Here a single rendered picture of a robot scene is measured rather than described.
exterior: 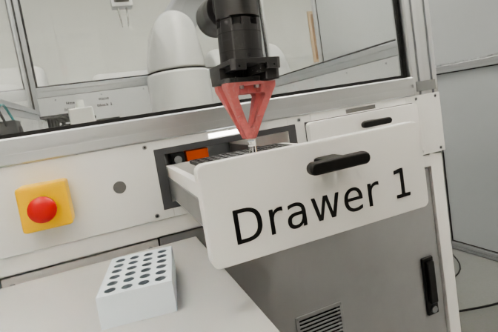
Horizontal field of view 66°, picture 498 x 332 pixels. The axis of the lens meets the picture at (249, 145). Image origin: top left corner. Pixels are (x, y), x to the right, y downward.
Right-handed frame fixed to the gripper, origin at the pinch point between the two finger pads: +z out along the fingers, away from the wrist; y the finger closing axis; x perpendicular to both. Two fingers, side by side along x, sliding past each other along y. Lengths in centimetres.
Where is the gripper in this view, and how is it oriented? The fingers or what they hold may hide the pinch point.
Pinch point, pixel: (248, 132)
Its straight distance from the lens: 51.0
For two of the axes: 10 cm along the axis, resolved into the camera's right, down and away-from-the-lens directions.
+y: 3.5, 0.6, -9.4
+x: 9.3, -1.3, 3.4
